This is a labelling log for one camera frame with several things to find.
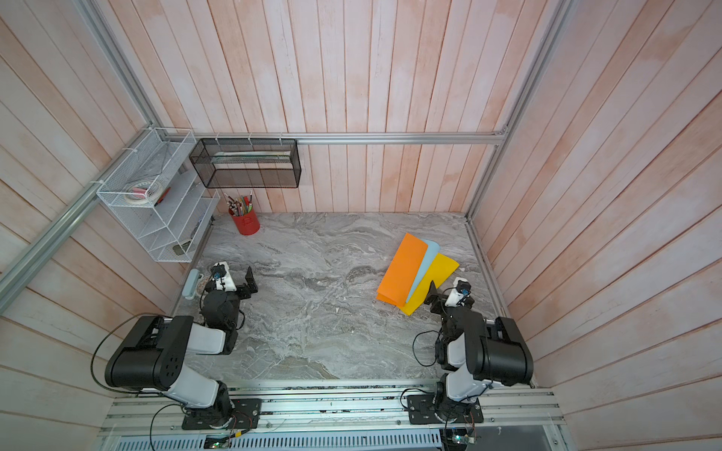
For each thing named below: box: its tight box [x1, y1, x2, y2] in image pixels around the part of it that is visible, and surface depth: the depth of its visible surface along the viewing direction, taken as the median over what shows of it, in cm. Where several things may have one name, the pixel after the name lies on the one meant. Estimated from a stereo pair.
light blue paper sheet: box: [405, 238, 440, 304], surface depth 108 cm
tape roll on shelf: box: [124, 179, 163, 205], surface depth 75 cm
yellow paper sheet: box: [401, 252, 460, 317], surface depth 103 cm
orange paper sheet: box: [376, 233, 428, 308], surface depth 102 cm
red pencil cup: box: [231, 207, 260, 236], surface depth 114 cm
